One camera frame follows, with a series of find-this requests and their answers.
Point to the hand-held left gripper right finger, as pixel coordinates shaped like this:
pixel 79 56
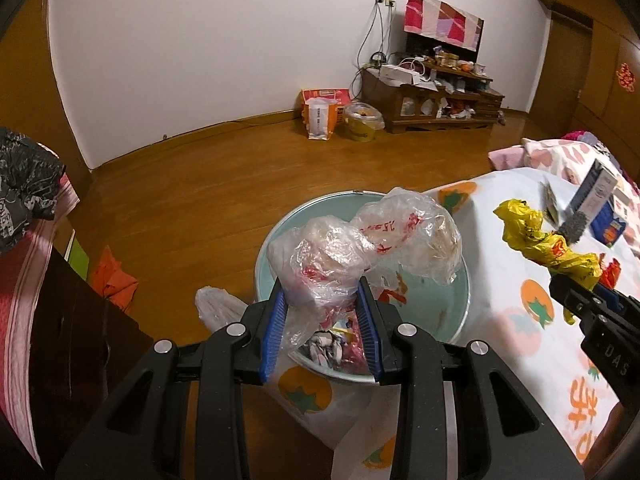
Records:
pixel 368 332

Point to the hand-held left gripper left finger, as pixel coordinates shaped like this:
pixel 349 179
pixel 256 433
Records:
pixel 272 332

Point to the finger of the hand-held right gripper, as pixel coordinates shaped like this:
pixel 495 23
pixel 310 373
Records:
pixel 617 300
pixel 570 297

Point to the light blue basin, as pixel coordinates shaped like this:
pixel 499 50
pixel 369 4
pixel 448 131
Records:
pixel 430 310

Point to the yellow plastic bag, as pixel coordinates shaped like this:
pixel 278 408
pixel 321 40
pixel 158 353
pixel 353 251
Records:
pixel 530 230

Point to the clear plastic bag red print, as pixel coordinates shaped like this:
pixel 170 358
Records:
pixel 340 255

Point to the pink crumpled wrapper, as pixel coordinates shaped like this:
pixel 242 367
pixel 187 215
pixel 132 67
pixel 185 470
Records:
pixel 356 347

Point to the red wrapper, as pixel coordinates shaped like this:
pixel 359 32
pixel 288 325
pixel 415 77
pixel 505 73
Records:
pixel 609 272

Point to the patterned cloth rag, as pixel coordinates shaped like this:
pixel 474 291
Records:
pixel 322 349

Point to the white plastic bag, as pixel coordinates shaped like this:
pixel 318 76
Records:
pixel 217 307

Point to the black scouring pad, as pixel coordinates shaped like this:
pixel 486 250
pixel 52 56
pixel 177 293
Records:
pixel 572 226

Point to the blue cardboard box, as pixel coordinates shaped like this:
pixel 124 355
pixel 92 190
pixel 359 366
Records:
pixel 611 225

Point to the white tablecloth orange fruit print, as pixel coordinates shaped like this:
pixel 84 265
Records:
pixel 500 360

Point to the dark snack wrapper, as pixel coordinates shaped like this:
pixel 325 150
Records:
pixel 550 205

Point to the tall white carton box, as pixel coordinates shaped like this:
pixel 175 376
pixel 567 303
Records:
pixel 595 190

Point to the pink heart print blanket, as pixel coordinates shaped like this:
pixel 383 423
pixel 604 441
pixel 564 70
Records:
pixel 550 157

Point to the orange cloth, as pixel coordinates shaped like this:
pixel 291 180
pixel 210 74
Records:
pixel 115 280

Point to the dark wooden cabinet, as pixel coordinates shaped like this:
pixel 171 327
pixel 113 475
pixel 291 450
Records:
pixel 75 360

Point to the yellow plastic tub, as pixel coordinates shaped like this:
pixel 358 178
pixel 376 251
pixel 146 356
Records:
pixel 362 125

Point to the green board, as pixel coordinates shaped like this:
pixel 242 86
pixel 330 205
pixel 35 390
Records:
pixel 77 255

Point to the white paper bag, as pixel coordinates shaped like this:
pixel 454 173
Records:
pixel 319 120

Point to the red paper decoration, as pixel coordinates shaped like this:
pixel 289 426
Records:
pixel 625 77

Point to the wooden television stand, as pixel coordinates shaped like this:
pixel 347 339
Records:
pixel 390 105

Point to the wooden door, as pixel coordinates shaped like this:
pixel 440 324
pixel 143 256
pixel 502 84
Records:
pixel 560 65

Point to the orange white bag on floor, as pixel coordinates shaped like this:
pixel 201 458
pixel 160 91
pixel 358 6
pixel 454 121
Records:
pixel 335 95

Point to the pink striped cloth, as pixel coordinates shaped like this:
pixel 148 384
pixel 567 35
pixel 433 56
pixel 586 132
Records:
pixel 25 285

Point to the flat white box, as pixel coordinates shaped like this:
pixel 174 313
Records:
pixel 400 75

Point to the row of small jars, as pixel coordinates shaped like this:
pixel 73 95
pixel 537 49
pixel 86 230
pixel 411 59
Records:
pixel 455 60

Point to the wooden wardrobe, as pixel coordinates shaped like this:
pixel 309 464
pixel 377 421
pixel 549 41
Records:
pixel 615 25

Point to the black printed cloth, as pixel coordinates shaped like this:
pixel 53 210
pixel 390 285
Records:
pixel 25 185

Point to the black television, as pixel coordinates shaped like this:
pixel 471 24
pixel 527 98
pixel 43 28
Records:
pixel 417 45

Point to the TV with patchwork cloth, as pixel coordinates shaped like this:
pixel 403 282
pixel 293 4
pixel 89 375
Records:
pixel 440 17

